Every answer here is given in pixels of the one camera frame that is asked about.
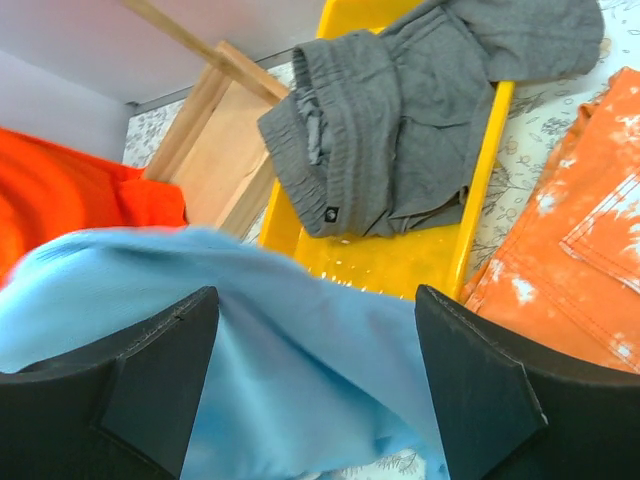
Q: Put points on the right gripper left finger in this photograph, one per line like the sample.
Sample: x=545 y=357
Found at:
x=122 y=407

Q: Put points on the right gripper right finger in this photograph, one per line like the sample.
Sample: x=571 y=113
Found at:
x=510 y=408

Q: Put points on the orange tie-dye shorts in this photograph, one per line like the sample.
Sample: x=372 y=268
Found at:
x=567 y=273

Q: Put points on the yellow plastic tray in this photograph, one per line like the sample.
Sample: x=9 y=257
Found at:
x=394 y=266

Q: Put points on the light blue shorts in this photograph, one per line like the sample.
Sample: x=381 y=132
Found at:
x=306 y=376

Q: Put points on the grey shorts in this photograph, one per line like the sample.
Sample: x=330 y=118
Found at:
x=382 y=132

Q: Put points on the bright orange garment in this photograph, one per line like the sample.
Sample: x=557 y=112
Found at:
x=48 y=190

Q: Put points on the wooden clothes rack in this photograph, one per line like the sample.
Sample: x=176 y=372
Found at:
x=213 y=151

